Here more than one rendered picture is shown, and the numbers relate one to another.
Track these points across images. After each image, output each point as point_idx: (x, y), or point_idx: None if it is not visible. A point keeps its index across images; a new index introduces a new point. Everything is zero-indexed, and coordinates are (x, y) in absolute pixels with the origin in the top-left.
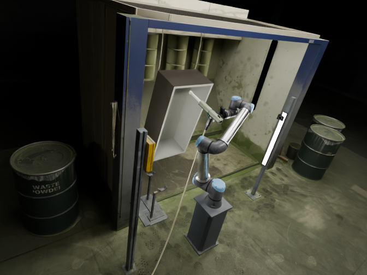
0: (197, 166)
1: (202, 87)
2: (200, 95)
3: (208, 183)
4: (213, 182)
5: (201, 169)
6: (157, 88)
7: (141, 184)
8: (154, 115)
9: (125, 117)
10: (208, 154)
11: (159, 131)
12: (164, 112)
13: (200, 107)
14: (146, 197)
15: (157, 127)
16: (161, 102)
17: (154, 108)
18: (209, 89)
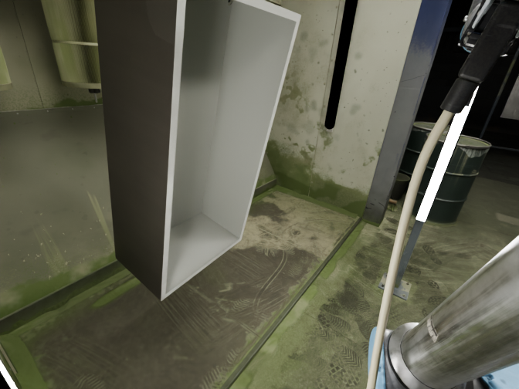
0: (457, 351)
1: (262, 45)
2: (258, 75)
3: (469, 388)
4: (498, 380)
5: (500, 368)
6: (111, 37)
7: None
8: (131, 153)
9: None
10: None
11: (163, 204)
12: (164, 124)
13: (265, 112)
14: None
15: (150, 194)
16: (140, 89)
17: (123, 125)
18: (292, 37)
